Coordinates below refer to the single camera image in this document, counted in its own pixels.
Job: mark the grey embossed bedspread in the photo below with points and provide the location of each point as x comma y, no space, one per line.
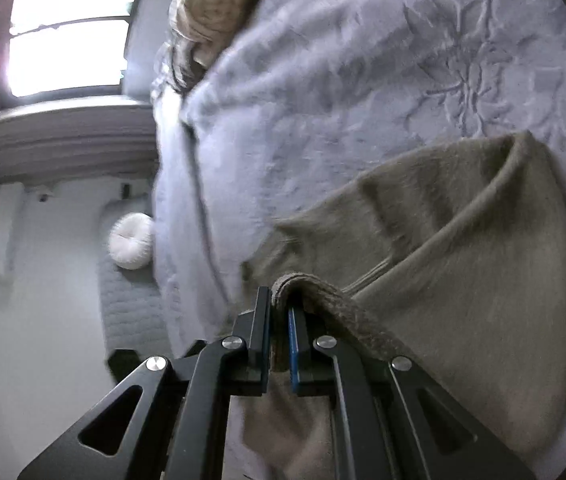
338,85

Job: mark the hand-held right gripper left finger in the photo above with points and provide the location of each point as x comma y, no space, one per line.
262,330

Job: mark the beige chunky knit throw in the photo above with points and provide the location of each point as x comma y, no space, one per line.
213,15

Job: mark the olive knit sweater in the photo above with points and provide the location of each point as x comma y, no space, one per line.
488,285

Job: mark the grey quilted mat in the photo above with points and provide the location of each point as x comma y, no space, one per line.
128,310

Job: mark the white round cushion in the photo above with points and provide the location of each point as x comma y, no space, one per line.
130,242

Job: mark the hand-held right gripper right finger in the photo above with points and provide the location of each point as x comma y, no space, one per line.
294,355

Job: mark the grey ribbed window ledge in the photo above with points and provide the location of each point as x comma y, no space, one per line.
68,145

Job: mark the bright window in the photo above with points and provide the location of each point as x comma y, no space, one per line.
63,50

